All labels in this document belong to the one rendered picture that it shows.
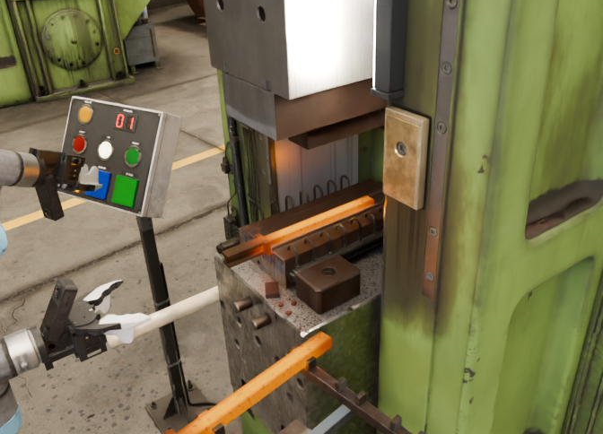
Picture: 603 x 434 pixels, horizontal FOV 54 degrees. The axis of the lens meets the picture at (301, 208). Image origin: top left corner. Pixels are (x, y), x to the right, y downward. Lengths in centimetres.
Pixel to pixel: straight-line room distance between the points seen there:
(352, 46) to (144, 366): 178
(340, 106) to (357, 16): 19
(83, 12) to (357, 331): 507
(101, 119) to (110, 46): 444
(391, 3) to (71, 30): 513
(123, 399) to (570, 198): 179
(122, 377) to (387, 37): 190
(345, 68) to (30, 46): 499
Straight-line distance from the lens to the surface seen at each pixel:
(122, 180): 164
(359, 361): 139
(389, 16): 99
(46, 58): 601
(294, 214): 145
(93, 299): 125
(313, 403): 136
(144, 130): 161
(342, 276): 125
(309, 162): 157
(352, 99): 124
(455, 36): 95
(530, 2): 91
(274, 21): 107
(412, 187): 106
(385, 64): 102
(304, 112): 117
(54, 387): 262
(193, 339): 264
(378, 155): 169
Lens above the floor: 171
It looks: 29 degrees down
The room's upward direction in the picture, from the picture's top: 3 degrees counter-clockwise
